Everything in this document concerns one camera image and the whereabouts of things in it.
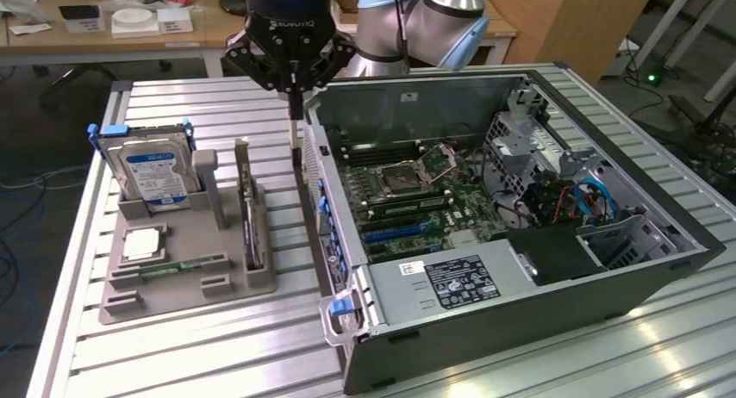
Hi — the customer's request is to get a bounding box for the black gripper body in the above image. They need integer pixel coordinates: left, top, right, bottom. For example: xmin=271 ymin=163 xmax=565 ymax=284
xmin=244 ymin=0 xmax=338 ymax=94

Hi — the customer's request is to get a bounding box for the low profile graphics card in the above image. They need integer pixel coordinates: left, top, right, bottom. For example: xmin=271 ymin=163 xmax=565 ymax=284
xmin=232 ymin=137 xmax=271 ymax=273

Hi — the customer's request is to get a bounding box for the white paper stack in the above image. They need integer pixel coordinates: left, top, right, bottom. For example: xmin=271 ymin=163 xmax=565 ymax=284
xmin=333 ymin=9 xmax=361 ymax=36

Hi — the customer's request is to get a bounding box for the plain white box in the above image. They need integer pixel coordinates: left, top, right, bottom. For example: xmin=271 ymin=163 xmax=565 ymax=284
xmin=155 ymin=6 xmax=194 ymax=35

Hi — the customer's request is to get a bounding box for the white round container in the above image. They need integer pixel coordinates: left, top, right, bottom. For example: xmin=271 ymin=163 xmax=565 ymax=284
xmin=111 ymin=8 xmax=162 ymax=40

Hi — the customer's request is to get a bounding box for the hard drive with blue label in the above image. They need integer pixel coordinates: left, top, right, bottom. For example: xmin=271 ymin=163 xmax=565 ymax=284
xmin=85 ymin=118 xmax=198 ymax=192

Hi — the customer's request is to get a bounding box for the metal socket cover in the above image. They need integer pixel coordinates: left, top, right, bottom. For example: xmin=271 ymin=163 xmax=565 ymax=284
xmin=417 ymin=142 xmax=461 ymax=175

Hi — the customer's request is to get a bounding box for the white box black top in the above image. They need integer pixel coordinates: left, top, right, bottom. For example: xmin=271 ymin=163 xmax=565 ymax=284
xmin=59 ymin=4 xmax=108 ymax=34

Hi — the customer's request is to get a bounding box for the black office chair base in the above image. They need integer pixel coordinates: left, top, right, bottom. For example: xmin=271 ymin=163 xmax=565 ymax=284
xmin=33 ymin=60 xmax=174 ymax=113

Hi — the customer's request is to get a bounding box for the CPU socket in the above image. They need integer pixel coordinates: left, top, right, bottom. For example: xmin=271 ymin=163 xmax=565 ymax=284
xmin=373 ymin=163 xmax=430 ymax=196

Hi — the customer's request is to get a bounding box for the hard disk blue label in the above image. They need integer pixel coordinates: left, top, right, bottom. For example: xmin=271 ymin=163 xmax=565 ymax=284
xmin=102 ymin=133 xmax=203 ymax=213

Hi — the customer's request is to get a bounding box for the wooden desk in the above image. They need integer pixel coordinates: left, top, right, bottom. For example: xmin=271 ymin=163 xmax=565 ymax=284
xmin=0 ymin=0 xmax=518 ymax=67

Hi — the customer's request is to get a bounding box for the perforated metal drive cage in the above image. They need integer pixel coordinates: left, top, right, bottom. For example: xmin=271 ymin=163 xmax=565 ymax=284
xmin=482 ymin=85 xmax=597 ymax=179

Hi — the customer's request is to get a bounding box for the installed RAM stick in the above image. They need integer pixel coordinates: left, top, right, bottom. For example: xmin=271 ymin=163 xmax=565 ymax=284
xmin=367 ymin=190 xmax=453 ymax=216

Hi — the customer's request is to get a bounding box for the green motherboard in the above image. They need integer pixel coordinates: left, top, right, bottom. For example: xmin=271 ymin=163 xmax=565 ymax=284
xmin=327 ymin=126 xmax=510 ymax=264

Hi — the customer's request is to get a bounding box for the clear plastic bag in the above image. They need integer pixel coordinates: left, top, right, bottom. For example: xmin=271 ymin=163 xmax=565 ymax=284
xmin=0 ymin=0 xmax=47 ymax=24

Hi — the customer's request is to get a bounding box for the wooden cabinet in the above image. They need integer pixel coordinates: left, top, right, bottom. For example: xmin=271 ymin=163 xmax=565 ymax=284
xmin=476 ymin=0 xmax=660 ymax=83

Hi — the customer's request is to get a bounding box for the blue expansion slot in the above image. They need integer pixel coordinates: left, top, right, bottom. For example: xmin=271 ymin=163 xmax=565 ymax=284
xmin=361 ymin=224 xmax=434 ymax=245

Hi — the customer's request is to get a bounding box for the grey parts rack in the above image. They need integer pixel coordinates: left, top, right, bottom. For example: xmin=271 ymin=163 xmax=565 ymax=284
xmin=98 ymin=147 xmax=281 ymax=326

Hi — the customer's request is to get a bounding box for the silver CPU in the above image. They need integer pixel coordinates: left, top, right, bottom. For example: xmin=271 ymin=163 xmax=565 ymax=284
xmin=122 ymin=229 xmax=166 ymax=261

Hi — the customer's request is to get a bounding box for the green RAM stick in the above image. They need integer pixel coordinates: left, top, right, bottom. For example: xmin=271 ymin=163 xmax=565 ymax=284
xmin=136 ymin=258 xmax=227 ymax=279

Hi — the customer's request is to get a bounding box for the device with green light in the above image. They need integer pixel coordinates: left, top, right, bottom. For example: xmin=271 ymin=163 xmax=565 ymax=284
xmin=642 ymin=65 xmax=668 ymax=89

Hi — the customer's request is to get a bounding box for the grey power supply unit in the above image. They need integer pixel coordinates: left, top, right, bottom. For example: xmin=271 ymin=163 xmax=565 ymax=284
xmin=366 ymin=238 xmax=540 ymax=326

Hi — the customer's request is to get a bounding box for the black plastic shroud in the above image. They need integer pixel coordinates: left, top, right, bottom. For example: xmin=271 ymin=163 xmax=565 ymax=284
xmin=509 ymin=225 xmax=610 ymax=287

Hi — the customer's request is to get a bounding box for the black equipment stand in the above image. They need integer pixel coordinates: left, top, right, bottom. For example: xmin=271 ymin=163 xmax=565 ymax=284
xmin=665 ymin=94 xmax=736 ymax=175

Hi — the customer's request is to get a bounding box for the grey metal disk bay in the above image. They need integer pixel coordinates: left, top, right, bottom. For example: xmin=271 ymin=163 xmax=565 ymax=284
xmin=576 ymin=212 xmax=681 ymax=273

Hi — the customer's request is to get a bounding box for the black open PC case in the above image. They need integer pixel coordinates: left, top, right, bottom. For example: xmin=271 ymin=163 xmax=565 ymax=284
xmin=286 ymin=68 xmax=729 ymax=395

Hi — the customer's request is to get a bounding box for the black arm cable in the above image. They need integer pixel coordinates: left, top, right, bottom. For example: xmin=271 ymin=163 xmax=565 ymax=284
xmin=393 ymin=0 xmax=413 ymax=70

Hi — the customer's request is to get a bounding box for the red wire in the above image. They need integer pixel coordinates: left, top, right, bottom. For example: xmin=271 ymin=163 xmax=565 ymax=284
xmin=550 ymin=184 xmax=593 ymax=226

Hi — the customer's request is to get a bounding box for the blue wire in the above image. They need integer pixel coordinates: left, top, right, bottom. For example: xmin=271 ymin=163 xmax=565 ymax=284
xmin=574 ymin=177 xmax=620 ymax=221

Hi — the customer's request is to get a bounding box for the white desk frame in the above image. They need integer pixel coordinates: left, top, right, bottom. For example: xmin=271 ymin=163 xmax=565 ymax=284
xmin=629 ymin=0 xmax=736 ymax=102

